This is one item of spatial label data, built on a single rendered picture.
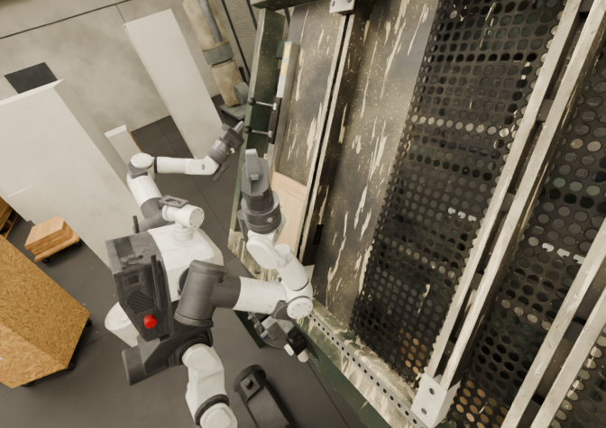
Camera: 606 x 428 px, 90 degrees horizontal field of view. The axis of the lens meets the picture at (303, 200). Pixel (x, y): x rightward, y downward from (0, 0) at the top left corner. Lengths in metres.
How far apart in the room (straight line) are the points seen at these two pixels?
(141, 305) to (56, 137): 2.48
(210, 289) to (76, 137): 2.62
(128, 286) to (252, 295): 0.33
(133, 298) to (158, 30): 4.07
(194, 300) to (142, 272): 0.18
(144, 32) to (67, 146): 1.99
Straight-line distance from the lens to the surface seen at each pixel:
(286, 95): 1.38
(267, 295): 0.90
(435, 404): 0.95
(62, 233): 4.79
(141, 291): 0.99
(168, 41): 4.75
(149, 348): 1.21
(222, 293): 0.85
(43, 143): 3.35
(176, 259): 0.94
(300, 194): 1.24
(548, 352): 0.78
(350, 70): 1.08
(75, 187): 3.44
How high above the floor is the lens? 1.88
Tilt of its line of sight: 34 degrees down
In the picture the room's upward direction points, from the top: 19 degrees counter-clockwise
